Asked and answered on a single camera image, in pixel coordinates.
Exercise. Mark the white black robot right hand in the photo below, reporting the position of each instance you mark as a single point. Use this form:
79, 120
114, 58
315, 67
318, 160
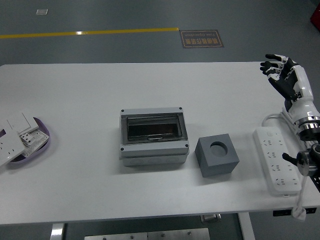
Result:
301, 82

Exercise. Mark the grey enclosure box clear lid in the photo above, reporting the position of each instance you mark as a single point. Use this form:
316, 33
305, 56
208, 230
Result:
150, 152

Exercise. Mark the grey cube with round hole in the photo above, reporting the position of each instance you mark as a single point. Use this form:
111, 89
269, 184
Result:
215, 165

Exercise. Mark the black table control box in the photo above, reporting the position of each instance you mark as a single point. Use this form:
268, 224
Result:
282, 213

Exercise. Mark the red object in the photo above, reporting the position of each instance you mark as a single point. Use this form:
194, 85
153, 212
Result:
315, 16

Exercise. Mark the white power strip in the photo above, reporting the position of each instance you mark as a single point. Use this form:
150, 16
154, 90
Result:
275, 160

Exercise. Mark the brown floor sign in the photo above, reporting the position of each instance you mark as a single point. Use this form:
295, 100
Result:
202, 38

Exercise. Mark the white table leg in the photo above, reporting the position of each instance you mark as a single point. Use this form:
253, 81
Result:
246, 227
57, 232

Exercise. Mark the purple tray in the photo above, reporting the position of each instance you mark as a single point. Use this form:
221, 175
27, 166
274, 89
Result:
45, 128

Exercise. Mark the small metal floor plate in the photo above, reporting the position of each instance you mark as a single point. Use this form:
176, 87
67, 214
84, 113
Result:
42, 12

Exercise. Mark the white terminal module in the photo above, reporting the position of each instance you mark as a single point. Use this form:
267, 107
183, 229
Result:
32, 140

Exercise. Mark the white socket panel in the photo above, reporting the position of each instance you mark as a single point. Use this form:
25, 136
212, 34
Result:
10, 150

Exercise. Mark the grey metal table bracket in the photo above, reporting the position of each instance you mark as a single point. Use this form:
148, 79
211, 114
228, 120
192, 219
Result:
211, 218

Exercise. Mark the metal base plate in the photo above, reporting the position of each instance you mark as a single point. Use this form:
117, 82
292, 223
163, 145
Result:
147, 235

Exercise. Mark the white switch panel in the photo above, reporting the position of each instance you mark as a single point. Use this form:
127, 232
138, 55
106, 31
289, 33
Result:
22, 122

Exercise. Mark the white wall plate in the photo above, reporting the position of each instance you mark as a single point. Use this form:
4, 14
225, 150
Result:
3, 125

